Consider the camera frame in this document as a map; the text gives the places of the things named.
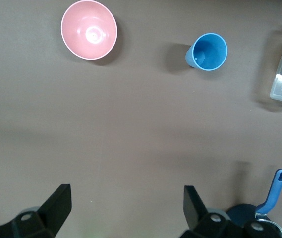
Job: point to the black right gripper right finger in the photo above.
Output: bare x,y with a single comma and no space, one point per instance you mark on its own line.
195,210

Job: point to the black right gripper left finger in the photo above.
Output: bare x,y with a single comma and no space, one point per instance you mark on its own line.
56,208

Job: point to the pink bowl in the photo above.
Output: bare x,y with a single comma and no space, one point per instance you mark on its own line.
88,29

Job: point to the blue cup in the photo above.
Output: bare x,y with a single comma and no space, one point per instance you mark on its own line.
208,52

